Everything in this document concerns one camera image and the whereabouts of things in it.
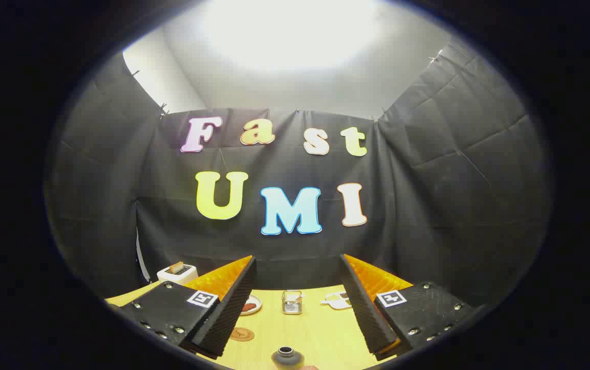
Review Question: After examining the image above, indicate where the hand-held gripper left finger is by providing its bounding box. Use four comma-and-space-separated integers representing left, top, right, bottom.
118, 255, 257, 359

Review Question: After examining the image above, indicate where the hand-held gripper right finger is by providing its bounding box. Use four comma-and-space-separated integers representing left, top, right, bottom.
339, 253, 483, 360

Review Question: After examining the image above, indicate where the silver juice bottle green label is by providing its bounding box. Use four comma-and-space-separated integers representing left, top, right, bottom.
271, 346, 306, 370

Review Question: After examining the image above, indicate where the white round plate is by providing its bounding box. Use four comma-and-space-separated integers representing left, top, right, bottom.
240, 294, 263, 316

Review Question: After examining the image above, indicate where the white divided condiment dish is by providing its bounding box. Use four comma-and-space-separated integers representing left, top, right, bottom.
320, 291, 352, 310

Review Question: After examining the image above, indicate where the wooden table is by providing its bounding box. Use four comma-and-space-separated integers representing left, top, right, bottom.
105, 280, 418, 370

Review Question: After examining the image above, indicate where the white toaster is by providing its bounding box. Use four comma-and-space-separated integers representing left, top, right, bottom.
157, 263, 198, 286

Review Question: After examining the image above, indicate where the metal wire holder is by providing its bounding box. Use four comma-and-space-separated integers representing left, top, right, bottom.
281, 290, 303, 315

